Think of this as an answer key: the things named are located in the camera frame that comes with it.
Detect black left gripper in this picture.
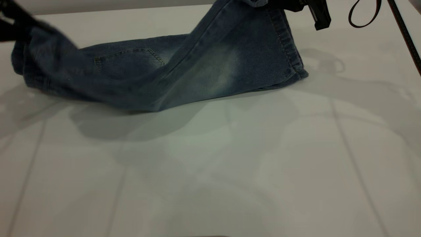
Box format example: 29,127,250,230
0,0,79,49

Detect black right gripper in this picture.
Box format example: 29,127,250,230
267,0,331,31

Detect blue denim shorts with print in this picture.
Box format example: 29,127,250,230
11,0,309,112

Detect thin black cable loop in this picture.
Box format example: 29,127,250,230
349,0,382,28

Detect black braided cable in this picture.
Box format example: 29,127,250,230
387,0,421,75

